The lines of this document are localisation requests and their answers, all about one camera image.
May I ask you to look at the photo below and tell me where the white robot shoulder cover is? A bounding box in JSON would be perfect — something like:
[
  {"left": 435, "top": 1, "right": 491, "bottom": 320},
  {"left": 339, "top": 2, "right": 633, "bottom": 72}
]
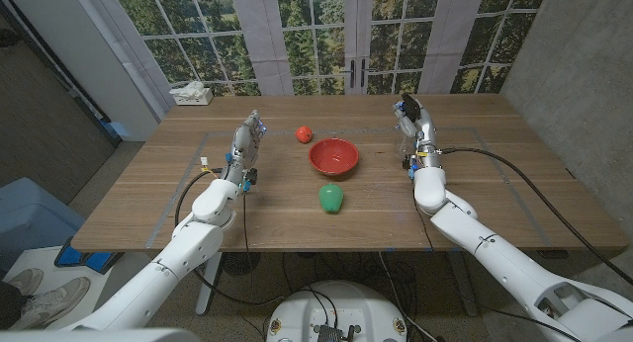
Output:
[{"left": 0, "top": 326, "right": 200, "bottom": 342}]

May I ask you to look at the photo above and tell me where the green pepper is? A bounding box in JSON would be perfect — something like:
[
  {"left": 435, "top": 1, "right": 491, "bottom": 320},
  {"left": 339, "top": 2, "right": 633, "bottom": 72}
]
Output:
[{"left": 317, "top": 183, "right": 345, "bottom": 214}]

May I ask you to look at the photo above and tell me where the blue plastic object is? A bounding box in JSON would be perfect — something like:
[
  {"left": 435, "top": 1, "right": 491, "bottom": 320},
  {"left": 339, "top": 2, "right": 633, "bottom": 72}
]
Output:
[{"left": 53, "top": 236, "right": 120, "bottom": 275}]

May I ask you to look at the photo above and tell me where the blue-grey storage bin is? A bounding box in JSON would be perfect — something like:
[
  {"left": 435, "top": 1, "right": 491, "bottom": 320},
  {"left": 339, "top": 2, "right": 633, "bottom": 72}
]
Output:
[{"left": 0, "top": 177, "right": 86, "bottom": 274}]

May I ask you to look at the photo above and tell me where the white table leg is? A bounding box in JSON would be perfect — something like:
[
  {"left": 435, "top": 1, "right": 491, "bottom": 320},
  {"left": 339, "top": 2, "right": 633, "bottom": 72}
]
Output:
[{"left": 195, "top": 251, "right": 224, "bottom": 316}]

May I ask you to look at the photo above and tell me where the printed window backdrop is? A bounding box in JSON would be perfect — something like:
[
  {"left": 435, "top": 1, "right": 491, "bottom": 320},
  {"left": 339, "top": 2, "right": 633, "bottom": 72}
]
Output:
[{"left": 81, "top": 0, "right": 550, "bottom": 97}]

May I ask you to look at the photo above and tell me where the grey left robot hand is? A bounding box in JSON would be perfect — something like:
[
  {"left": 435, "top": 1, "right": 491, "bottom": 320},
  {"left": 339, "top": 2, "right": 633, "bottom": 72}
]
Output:
[{"left": 225, "top": 109, "right": 269, "bottom": 167}]

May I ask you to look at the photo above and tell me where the grey table leg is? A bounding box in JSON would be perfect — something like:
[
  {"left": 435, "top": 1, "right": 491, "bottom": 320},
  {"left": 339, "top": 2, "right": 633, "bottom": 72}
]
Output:
[{"left": 447, "top": 250, "right": 481, "bottom": 317}]

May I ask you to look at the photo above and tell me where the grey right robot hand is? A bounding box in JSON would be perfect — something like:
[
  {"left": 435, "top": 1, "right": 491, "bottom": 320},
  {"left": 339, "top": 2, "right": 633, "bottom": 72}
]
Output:
[{"left": 393, "top": 100, "right": 442, "bottom": 156}]

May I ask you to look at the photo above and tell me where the white tissue box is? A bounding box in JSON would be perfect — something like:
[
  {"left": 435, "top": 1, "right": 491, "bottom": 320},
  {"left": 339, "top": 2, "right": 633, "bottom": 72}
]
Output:
[{"left": 168, "top": 80, "right": 215, "bottom": 107}]

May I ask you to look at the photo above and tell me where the red bowl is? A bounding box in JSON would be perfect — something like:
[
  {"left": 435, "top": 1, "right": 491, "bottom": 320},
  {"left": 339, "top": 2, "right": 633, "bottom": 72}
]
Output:
[{"left": 308, "top": 137, "right": 361, "bottom": 177}]

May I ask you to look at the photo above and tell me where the black round fan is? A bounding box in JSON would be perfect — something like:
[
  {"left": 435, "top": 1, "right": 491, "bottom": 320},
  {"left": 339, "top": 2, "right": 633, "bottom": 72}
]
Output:
[{"left": 221, "top": 251, "right": 262, "bottom": 277}]

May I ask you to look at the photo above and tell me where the person in dark clothes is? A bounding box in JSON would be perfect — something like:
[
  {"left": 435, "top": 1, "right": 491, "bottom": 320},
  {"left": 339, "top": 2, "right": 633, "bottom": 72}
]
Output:
[{"left": 0, "top": 280, "right": 22, "bottom": 328}]

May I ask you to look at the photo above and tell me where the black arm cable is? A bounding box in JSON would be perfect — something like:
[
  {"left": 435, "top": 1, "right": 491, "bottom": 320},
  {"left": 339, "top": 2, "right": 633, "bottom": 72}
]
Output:
[
  {"left": 173, "top": 166, "right": 286, "bottom": 307},
  {"left": 439, "top": 146, "right": 633, "bottom": 287}
]

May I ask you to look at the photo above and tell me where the grey sneaker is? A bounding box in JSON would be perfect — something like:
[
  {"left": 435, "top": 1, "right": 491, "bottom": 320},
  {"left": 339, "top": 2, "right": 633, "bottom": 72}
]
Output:
[
  {"left": 9, "top": 276, "right": 92, "bottom": 331},
  {"left": 7, "top": 267, "right": 45, "bottom": 297}
]

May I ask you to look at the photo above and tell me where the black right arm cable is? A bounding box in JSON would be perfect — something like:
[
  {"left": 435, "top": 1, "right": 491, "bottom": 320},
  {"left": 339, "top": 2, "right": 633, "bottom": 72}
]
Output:
[{"left": 439, "top": 146, "right": 633, "bottom": 287}]

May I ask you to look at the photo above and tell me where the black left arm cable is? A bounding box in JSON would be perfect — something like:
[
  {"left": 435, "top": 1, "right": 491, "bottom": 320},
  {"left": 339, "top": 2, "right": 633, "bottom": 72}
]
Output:
[{"left": 173, "top": 166, "right": 286, "bottom": 307}]

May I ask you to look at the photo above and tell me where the white robot torso base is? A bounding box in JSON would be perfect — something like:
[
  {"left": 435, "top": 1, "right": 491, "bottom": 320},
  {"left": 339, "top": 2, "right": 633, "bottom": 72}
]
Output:
[{"left": 265, "top": 280, "right": 409, "bottom": 342}]

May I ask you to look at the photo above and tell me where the grey tape outline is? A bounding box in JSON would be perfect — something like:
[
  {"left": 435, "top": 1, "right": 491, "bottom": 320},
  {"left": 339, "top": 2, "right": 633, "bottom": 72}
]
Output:
[{"left": 145, "top": 127, "right": 553, "bottom": 249}]

